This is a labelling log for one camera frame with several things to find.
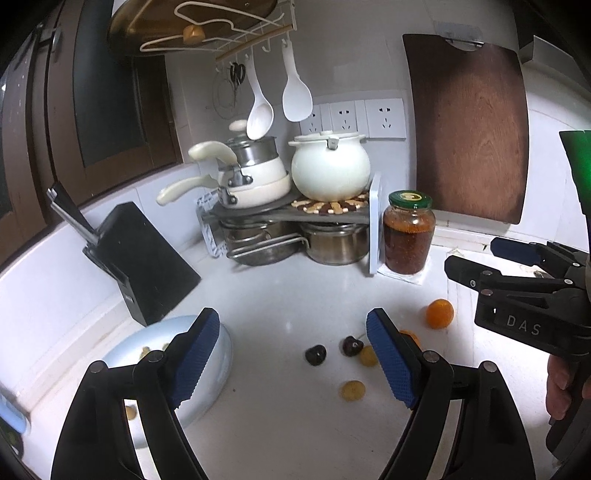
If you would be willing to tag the cream shallow pan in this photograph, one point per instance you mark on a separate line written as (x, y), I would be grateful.
(258, 194)

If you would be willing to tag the steel steamer pot with lid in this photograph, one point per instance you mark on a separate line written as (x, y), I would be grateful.
(256, 152)

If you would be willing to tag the dark red cherry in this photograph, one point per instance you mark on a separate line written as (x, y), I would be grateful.
(352, 346)
(316, 355)

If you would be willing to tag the clear wall hook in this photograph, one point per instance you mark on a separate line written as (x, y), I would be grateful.
(461, 38)

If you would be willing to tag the white wall outlet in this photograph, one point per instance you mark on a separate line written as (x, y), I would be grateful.
(347, 117)
(316, 121)
(385, 119)

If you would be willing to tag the light blue oval plate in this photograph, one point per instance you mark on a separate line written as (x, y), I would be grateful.
(217, 369)

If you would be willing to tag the person's right hand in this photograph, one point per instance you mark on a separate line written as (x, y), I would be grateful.
(558, 387)

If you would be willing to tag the brown framed window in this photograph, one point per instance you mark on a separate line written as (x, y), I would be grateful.
(60, 115)

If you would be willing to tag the white serving spoon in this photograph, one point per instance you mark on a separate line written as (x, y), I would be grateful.
(259, 117)

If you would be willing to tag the white ceramic pot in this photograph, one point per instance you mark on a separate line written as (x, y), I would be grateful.
(330, 166)

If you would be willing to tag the woven beaded trivet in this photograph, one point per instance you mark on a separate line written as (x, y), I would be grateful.
(323, 206)

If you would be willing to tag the white square coaster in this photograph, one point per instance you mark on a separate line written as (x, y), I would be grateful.
(406, 278)

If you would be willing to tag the white wall rack with lid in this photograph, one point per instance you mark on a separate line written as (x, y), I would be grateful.
(281, 34)

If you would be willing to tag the dark wooden cutting board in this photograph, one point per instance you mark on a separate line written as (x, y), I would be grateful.
(471, 129)

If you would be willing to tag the grey and white pot rack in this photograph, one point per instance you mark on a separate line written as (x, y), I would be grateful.
(374, 221)

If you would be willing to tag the glass jar with green lid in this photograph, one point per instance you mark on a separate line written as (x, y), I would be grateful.
(408, 235)

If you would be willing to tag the pot lid with wooden knob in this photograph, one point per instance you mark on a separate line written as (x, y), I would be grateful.
(138, 23)

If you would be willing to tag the steel stock pot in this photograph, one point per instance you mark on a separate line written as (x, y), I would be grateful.
(337, 242)

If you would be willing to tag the small hanging scissors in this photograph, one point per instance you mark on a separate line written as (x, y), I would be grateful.
(237, 78)

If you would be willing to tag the orange mandarin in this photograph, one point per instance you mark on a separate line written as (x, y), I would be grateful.
(412, 336)
(439, 314)

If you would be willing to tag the white rice paddle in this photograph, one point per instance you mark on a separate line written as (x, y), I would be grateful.
(295, 99)

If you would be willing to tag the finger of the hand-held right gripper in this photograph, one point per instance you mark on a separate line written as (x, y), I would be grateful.
(461, 272)
(512, 249)

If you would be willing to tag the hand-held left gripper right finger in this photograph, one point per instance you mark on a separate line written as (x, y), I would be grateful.
(392, 364)

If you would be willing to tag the black knife block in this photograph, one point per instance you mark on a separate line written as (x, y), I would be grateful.
(147, 267)

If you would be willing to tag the cream milk pot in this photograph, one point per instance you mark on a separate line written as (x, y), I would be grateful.
(210, 151)

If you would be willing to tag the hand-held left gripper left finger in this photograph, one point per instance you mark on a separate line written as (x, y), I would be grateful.
(196, 360)

